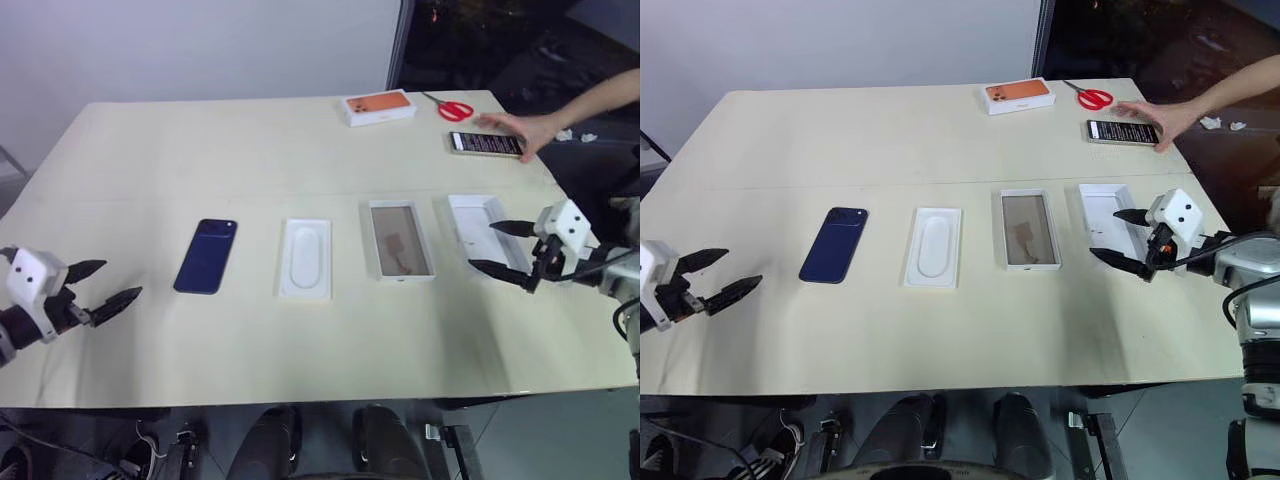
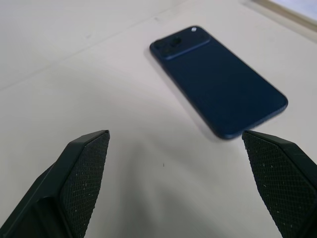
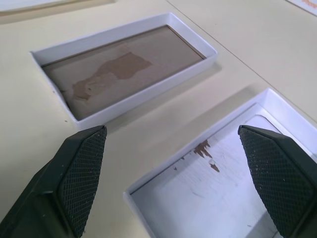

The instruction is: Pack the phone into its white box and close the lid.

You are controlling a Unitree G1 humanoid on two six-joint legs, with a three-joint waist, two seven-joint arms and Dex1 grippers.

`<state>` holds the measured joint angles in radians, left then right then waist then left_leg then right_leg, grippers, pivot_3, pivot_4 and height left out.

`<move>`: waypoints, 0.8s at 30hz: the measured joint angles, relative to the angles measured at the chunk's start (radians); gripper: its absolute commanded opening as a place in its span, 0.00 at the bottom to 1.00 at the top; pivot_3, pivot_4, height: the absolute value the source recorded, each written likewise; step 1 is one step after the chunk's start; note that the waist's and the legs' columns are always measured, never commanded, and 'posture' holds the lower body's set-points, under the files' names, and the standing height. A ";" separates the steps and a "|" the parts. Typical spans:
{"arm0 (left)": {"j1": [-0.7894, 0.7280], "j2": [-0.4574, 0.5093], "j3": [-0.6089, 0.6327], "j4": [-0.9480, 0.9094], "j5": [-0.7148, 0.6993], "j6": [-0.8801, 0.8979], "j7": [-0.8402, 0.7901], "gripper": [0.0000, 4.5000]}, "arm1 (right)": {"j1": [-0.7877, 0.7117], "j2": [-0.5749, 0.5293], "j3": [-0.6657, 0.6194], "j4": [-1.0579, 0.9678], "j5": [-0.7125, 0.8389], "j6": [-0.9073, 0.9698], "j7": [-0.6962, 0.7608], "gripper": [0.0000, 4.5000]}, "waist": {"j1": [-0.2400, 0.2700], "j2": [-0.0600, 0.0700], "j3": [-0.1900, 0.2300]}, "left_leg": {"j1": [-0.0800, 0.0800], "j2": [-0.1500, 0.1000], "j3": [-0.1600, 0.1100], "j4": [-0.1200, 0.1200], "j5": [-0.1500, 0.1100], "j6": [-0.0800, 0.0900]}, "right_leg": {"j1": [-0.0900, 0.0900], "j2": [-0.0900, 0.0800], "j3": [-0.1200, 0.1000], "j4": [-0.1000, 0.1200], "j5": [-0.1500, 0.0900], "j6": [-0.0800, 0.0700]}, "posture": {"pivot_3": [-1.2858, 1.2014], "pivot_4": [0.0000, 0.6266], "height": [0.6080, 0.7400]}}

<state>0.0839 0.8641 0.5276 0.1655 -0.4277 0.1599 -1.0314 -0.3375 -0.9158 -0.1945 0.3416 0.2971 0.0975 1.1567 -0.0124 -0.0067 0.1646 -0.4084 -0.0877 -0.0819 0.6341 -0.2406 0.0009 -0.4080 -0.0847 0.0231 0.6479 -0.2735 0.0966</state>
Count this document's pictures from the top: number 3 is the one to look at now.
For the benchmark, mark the white phone box base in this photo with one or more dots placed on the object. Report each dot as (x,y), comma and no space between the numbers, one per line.
(111,81)

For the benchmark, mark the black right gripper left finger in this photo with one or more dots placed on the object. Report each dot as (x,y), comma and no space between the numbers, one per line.
(62,186)

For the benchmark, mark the white box with orange print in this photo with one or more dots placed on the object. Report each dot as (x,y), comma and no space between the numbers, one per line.
(307,3)

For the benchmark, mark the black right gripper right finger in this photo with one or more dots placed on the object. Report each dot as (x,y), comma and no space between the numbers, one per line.
(284,178)

